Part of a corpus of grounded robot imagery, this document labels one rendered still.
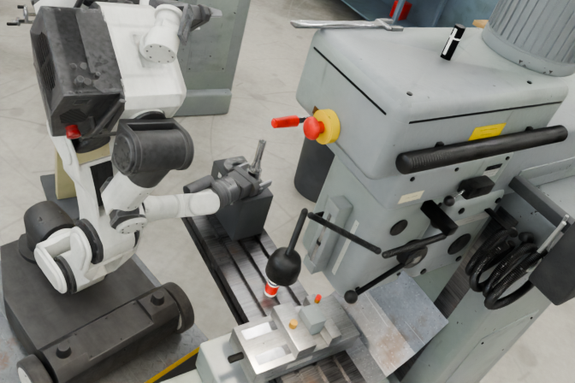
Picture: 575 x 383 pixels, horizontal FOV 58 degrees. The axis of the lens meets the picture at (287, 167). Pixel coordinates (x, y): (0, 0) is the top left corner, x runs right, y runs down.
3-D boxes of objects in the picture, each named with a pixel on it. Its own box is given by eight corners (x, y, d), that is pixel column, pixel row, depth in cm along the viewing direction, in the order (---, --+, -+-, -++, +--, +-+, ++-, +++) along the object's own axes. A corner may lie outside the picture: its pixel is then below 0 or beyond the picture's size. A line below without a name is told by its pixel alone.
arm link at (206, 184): (234, 206, 156) (206, 221, 148) (212, 207, 164) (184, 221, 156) (222, 171, 154) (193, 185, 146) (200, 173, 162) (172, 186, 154)
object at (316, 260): (311, 274, 118) (339, 209, 106) (302, 262, 121) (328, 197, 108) (324, 270, 121) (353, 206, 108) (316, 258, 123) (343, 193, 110)
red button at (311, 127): (309, 145, 87) (316, 126, 85) (297, 131, 90) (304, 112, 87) (324, 143, 89) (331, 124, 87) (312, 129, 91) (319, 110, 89)
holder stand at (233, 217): (232, 242, 176) (243, 199, 164) (204, 199, 189) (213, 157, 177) (262, 233, 183) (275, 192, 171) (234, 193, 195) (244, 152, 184)
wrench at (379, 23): (298, 32, 85) (299, 26, 85) (286, 20, 88) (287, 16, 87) (402, 31, 98) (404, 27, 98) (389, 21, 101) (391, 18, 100)
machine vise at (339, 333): (251, 388, 137) (259, 366, 130) (228, 341, 146) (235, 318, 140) (352, 347, 155) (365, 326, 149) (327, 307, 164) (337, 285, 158)
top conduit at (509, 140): (405, 179, 81) (413, 162, 79) (388, 162, 83) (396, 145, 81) (562, 144, 105) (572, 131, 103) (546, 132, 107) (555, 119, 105)
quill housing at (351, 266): (340, 306, 117) (392, 206, 98) (294, 242, 130) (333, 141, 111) (400, 285, 127) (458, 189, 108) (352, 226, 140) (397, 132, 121)
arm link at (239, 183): (263, 179, 162) (236, 194, 153) (257, 202, 167) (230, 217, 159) (235, 158, 167) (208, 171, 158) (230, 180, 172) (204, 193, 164)
